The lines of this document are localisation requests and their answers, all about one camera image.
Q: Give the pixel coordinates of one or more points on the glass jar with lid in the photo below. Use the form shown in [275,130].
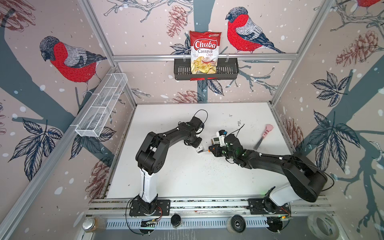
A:
[95,224]

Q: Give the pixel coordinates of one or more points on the aluminium front rail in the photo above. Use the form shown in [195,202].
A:
[198,213]

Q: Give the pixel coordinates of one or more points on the Chuba cassava chips bag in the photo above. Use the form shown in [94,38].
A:
[204,52]

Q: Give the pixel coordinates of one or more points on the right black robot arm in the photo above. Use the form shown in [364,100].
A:
[305,180]

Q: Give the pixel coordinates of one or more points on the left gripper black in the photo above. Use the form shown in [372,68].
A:
[198,143]

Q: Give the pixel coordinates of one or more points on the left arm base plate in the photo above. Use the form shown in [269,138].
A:
[140,208]

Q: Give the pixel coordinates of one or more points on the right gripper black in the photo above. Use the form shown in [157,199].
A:
[216,149]

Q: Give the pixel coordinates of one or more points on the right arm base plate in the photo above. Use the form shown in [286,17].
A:
[263,207]

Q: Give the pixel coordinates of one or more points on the black wall basket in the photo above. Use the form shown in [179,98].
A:
[223,69]

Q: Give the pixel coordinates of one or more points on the pink handled brush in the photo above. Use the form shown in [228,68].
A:
[268,129]

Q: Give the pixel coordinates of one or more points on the clear tape roll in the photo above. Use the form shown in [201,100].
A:
[323,226]

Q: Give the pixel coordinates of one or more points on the black round knob left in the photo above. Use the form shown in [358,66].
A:
[176,221]

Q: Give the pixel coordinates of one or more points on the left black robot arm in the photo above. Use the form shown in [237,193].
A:
[151,158]

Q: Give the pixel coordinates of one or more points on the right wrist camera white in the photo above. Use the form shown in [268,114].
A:
[221,136]

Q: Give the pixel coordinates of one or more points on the white wire mesh shelf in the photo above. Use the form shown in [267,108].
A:
[98,114]

